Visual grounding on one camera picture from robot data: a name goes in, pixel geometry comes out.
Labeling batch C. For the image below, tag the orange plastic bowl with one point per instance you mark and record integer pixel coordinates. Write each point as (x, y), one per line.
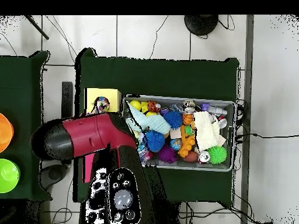
(4, 133)

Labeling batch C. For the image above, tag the yellow smooth ball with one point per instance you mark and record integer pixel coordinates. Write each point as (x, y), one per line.
(135, 105)

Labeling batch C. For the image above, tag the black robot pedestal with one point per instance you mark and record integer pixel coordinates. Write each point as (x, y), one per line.
(171, 214)

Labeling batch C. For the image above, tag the grey stand base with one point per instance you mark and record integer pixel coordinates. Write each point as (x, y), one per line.
(53, 175)

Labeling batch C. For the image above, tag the globe print ball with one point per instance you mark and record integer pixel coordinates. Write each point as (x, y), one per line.
(176, 144)

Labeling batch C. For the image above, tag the silver drink can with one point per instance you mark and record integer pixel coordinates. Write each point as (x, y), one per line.
(204, 157)

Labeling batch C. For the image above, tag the black upright panel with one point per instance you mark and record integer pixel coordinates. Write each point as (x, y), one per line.
(67, 98)

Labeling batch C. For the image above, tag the purple knobbly ball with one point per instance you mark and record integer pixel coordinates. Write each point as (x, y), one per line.
(167, 154)

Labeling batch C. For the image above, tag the black round stand base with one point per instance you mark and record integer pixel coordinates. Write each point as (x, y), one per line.
(201, 24)

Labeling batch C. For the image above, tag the green spiky rubber ball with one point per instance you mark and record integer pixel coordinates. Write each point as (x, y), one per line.
(217, 154)

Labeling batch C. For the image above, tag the orange tiger plush toy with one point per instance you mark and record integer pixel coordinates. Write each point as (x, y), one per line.
(153, 106)

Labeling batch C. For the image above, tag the light blue waffle cloth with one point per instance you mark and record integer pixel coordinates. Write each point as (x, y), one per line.
(156, 123)

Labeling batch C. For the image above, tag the dark green table cloth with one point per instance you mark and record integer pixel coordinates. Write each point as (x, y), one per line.
(21, 70)
(151, 77)

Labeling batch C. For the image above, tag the orange plastic building block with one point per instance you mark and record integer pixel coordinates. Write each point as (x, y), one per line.
(186, 147)

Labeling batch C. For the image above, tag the green plastic bowl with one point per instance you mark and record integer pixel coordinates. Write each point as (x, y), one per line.
(8, 176)

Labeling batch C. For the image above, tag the shallow clear mesh bin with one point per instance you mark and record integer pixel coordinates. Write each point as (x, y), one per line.
(210, 166)

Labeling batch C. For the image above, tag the blue spiky rubber ball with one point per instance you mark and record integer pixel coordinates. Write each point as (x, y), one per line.
(155, 140)
(173, 120)

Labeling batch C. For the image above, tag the cream waffle cloth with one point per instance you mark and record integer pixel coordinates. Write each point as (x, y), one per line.
(206, 130)

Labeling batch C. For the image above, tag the wooden box with three holes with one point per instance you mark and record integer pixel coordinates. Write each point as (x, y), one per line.
(112, 95)

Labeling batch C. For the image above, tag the black pole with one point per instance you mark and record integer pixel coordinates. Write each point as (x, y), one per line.
(37, 28)

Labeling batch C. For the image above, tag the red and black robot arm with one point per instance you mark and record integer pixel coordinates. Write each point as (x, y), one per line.
(93, 135)

